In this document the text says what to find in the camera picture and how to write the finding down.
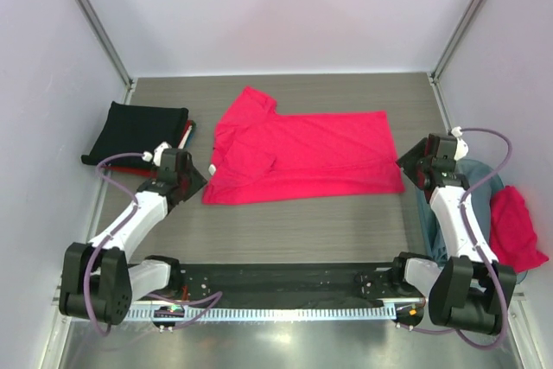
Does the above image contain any white t shirt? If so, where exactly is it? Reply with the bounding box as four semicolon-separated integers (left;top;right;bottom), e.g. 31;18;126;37
177;125;191;149

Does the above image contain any black t shirt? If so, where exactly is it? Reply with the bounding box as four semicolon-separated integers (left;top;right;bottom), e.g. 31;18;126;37
80;102;189;166

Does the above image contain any pink t shirt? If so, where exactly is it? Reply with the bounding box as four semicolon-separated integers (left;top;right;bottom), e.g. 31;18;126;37
490;186;550;273
202;86;404;205

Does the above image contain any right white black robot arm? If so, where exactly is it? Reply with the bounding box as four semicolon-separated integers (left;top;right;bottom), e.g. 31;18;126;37
389;127;517;338

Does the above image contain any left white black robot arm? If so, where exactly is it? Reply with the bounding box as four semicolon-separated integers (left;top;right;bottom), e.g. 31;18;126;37
58;143;207;327

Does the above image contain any blue plastic basket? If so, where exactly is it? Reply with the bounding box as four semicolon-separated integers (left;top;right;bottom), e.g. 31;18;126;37
413;156;531;286

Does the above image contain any grey blue t shirt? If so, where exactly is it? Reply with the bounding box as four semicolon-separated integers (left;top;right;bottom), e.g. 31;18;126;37
416;160;502;266

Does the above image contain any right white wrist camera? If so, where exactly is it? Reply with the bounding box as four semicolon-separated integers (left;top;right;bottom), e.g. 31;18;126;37
449;126;469;162

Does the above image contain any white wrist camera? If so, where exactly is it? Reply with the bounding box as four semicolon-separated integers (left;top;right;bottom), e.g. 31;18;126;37
449;126;469;162
142;142;172;167

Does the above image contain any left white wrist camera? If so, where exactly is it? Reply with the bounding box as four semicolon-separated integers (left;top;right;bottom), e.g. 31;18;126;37
142;142;172;167

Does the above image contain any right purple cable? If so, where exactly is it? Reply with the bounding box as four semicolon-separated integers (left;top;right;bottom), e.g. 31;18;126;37
399;126;515;351

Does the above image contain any purple cable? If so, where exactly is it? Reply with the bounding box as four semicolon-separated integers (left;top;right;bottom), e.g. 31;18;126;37
84;151;224;338
399;126;515;351

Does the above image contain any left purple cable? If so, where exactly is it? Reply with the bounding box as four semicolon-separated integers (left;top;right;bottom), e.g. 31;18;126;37
84;151;224;338

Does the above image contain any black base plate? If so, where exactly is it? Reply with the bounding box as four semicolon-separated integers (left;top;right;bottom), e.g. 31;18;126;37
156;262;423;309

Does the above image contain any slotted white cable duct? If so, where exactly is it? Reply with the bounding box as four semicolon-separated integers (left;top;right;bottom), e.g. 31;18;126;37
124;303;397;322

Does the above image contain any right aluminium frame post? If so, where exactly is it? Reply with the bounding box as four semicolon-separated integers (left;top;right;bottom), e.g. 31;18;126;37
428;0;513;84

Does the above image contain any aluminium frame post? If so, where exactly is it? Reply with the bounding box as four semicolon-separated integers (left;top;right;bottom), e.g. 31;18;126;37
428;0;513;84
75;0;134;91

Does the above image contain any left aluminium frame post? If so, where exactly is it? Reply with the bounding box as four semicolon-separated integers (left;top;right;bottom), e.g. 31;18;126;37
75;0;134;91

